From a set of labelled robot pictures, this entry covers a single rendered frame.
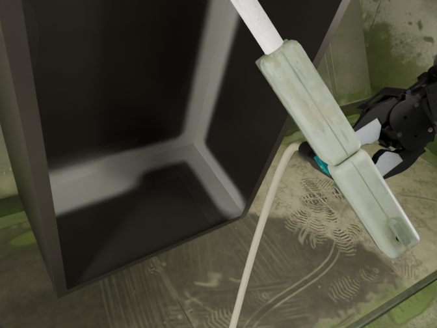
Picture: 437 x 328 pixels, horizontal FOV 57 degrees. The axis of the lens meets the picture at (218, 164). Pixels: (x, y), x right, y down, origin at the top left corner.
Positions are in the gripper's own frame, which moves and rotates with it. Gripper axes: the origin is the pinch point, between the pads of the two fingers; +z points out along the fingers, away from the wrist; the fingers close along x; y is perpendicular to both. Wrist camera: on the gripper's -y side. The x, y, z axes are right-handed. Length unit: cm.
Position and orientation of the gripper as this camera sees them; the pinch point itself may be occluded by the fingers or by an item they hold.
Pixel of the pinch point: (339, 174)
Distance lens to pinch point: 55.5
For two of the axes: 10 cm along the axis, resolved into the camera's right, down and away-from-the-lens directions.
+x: -5.9, -7.7, -2.6
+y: -1.1, -2.4, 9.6
